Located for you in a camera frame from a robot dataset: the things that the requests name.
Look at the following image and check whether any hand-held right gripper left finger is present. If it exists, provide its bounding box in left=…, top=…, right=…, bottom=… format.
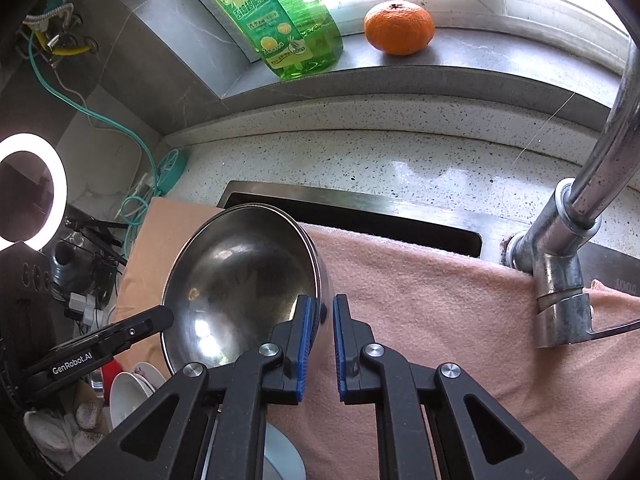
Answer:
left=65, top=294, right=315, bottom=480

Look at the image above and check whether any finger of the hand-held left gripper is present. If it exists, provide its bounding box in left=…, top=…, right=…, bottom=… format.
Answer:
left=106, top=305, right=175, bottom=354

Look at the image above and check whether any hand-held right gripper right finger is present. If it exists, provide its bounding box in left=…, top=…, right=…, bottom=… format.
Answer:
left=333, top=294, right=578, bottom=480

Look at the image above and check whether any plain steel bowl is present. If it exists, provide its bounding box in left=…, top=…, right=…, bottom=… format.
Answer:
left=160, top=203, right=334, bottom=377

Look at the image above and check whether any deep floral plate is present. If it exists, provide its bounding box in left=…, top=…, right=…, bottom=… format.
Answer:
left=264, top=422, right=307, bottom=480

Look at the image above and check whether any person's left hand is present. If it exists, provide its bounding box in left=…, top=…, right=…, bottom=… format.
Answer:
left=22, top=382, right=109, bottom=471

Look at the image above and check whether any wide floral plate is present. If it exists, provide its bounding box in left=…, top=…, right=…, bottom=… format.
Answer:
left=131, top=361, right=167, bottom=393

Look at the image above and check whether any white power adapter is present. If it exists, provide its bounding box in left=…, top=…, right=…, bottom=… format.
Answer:
left=67, top=292, right=109, bottom=326

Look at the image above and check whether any plain white plate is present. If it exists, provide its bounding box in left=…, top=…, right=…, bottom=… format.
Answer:
left=110, top=370, right=157, bottom=432

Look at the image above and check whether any black box appliance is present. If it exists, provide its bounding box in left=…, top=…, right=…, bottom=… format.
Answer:
left=0, top=240, right=61, bottom=356

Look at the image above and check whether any grey metal kettle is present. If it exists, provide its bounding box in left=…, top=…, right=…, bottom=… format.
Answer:
left=49, top=240, right=98, bottom=287

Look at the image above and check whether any black tripod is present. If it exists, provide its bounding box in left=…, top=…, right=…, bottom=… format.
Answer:
left=65, top=215, right=128, bottom=267

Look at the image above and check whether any peach fleece cloth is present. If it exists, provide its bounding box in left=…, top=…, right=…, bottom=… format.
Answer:
left=115, top=196, right=640, bottom=480

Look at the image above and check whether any steel sink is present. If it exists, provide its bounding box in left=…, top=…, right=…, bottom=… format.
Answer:
left=217, top=180, right=640, bottom=286

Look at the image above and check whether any teal power strip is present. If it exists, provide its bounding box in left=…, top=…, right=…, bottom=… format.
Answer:
left=154, top=149, right=190, bottom=196

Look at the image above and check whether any chrome faucet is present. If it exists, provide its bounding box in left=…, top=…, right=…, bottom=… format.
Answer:
left=502, top=35, right=640, bottom=350

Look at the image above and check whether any orange tangerine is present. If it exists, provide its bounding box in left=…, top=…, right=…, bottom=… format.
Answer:
left=364, top=1, right=436, bottom=56

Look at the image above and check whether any green dish soap bottle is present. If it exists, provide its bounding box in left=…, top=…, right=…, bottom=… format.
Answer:
left=196, top=0, right=345, bottom=81

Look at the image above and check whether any white ring light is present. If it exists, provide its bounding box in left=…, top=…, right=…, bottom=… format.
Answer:
left=0, top=132, right=68, bottom=252

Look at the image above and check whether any teal cable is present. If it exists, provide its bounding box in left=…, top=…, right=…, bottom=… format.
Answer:
left=27, top=30, right=173, bottom=241

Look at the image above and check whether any white cable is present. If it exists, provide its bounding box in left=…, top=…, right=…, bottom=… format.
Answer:
left=50, top=65, right=103, bottom=133

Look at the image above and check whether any yellow wire bundle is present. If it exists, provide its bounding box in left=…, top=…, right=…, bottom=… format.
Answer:
left=17, top=0, right=99, bottom=61

